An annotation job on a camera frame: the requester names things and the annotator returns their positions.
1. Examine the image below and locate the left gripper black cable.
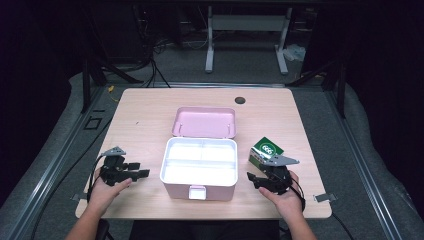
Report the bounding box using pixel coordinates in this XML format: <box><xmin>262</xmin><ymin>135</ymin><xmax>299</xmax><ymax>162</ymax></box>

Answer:
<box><xmin>86</xmin><ymin>154</ymin><xmax>108</xmax><ymax>204</ymax></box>

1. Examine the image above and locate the aluminium floor rail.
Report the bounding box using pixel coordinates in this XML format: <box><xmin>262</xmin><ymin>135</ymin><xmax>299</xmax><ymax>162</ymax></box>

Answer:
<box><xmin>324</xmin><ymin>89</ymin><xmax>404</xmax><ymax>240</ymax></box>
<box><xmin>6</xmin><ymin>87</ymin><xmax>111</xmax><ymax>240</ymax></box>

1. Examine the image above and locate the person's left hand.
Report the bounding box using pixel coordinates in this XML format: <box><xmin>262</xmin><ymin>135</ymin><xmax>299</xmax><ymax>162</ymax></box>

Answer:
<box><xmin>87</xmin><ymin>166</ymin><xmax>133</xmax><ymax>214</ymax></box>

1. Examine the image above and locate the person's dark clothing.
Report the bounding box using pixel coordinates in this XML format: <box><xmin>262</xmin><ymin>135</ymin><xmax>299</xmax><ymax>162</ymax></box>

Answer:
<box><xmin>129</xmin><ymin>219</ymin><xmax>280</xmax><ymax>240</ymax></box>

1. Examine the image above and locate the bundle of black cables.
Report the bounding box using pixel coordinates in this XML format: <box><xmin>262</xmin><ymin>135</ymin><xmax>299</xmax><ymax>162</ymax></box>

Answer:
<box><xmin>99</xmin><ymin>39</ymin><xmax>172</xmax><ymax>89</ymax></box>

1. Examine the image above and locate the person's right hand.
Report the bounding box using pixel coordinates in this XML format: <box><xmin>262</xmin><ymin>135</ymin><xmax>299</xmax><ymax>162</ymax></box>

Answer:
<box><xmin>258</xmin><ymin>170</ymin><xmax>306</xmax><ymax>221</ymax></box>

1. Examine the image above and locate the black stand leg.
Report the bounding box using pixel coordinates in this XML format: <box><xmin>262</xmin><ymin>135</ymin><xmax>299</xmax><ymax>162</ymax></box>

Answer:
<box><xmin>335</xmin><ymin>59</ymin><xmax>347</xmax><ymax>118</ymax></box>
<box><xmin>80</xmin><ymin>58</ymin><xmax>93</xmax><ymax>114</ymax></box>

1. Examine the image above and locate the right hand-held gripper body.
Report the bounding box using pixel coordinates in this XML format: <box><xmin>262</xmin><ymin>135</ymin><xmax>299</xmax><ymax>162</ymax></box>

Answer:
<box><xmin>259</xmin><ymin>153</ymin><xmax>300</xmax><ymax>196</ymax></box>

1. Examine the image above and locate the green carton box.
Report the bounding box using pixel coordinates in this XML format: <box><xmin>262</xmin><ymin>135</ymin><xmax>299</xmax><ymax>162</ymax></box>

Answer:
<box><xmin>248</xmin><ymin>136</ymin><xmax>285</xmax><ymax>169</ymax></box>

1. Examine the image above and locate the pink storage box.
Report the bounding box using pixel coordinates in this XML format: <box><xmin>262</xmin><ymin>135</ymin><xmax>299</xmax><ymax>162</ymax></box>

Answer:
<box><xmin>159</xmin><ymin>106</ymin><xmax>239</xmax><ymax>203</ymax></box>

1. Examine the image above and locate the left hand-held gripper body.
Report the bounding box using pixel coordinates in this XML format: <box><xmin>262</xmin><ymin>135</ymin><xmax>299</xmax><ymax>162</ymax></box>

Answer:
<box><xmin>99</xmin><ymin>145</ymin><xmax>135</xmax><ymax>187</ymax></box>

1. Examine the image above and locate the clear plastic bag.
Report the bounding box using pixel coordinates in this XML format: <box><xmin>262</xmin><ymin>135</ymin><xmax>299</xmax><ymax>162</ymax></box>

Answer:
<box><xmin>284</xmin><ymin>43</ymin><xmax>307</xmax><ymax>62</ymax></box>

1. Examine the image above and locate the black floor cable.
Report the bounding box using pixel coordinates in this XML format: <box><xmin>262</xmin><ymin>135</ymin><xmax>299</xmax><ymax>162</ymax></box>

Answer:
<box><xmin>29</xmin><ymin>118</ymin><xmax>114</xmax><ymax>240</ymax></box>

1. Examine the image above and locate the white metal stand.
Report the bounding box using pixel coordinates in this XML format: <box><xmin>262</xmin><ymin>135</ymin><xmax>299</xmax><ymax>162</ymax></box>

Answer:
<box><xmin>204</xmin><ymin>5</ymin><xmax>294</xmax><ymax>75</ymax></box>

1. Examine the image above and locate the white divided tray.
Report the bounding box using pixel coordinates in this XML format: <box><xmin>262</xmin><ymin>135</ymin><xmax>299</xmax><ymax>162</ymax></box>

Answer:
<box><xmin>159</xmin><ymin>137</ymin><xmax>239</xmax><ymax>187</ymax></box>

